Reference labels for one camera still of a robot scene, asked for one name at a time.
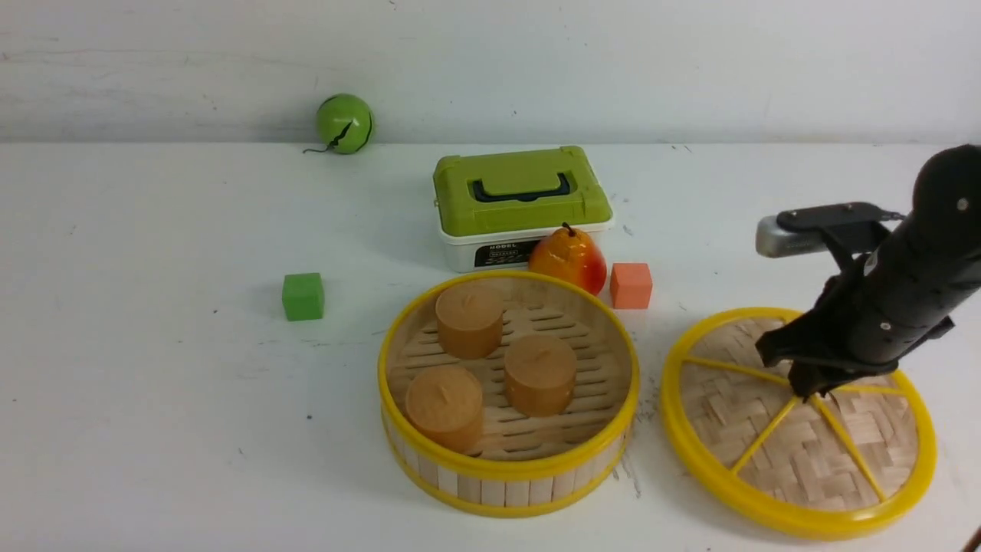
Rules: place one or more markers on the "brown cylinder bun right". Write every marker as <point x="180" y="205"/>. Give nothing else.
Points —
<point x="540" y="373"/>

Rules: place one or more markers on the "brown cylinder bun front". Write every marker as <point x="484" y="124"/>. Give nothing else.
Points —
<point x="446" y="404"/>

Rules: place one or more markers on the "brown cylinder bun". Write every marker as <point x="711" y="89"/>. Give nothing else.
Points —
<point x="540" y="373"/>
<point x="446" y="404"/>
<point x="470" y="320"/>

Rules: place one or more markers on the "yellow bamboo steamer basket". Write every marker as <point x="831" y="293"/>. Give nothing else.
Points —
<point x="522" y="466"/>

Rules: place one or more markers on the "green lidded storage box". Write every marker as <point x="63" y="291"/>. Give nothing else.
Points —
<point x="494" y="208"/>

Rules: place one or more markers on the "yellow woven steamer lid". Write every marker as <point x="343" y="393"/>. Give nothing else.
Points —
<point x="829" y="468"/>

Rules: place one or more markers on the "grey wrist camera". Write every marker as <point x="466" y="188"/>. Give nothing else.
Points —
<point x="844" y="229"/>

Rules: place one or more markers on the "green foam cube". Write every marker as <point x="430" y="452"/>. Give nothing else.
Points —
<point x="302" y="297"/>

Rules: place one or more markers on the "green toy watermelon ball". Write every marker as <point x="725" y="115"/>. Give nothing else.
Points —
<point x="344" y="123"/>

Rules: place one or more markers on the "orange foam cube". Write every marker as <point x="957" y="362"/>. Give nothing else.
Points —
<point x="631" y="286"/>

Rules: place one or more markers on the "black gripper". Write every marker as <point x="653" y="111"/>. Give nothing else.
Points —
<point x="856" y="329"/>

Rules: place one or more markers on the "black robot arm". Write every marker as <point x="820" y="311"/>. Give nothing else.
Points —
<point x="899" y="276"/>

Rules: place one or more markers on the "red yellow toy pear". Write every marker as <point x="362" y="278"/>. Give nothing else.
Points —
<point x="570" y="254"/>

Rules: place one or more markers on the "brown cylinder bun back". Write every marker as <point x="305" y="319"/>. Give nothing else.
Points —
<point x="470" y="320"/>

